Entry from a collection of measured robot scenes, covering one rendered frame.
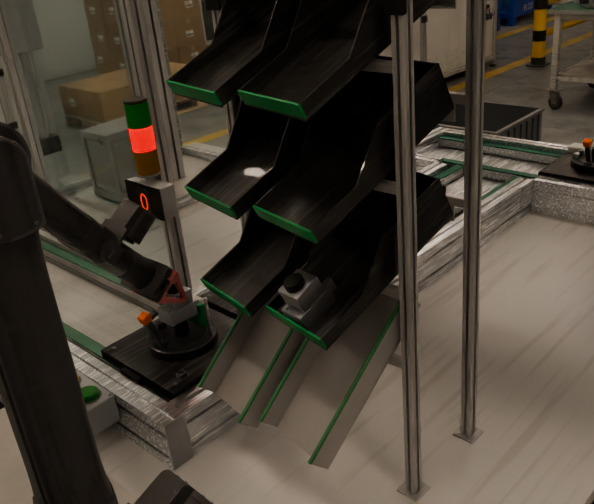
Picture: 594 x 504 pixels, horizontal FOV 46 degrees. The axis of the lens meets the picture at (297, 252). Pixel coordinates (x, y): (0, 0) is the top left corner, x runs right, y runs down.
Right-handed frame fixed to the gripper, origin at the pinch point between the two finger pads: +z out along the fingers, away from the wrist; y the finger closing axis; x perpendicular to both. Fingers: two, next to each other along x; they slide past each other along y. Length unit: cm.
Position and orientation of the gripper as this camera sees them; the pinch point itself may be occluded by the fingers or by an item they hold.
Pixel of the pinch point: (175, 295)
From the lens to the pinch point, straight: 139.6
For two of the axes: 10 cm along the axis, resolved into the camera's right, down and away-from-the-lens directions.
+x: -4.5, 8.7, -2.2
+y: -7.3, -2.2, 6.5
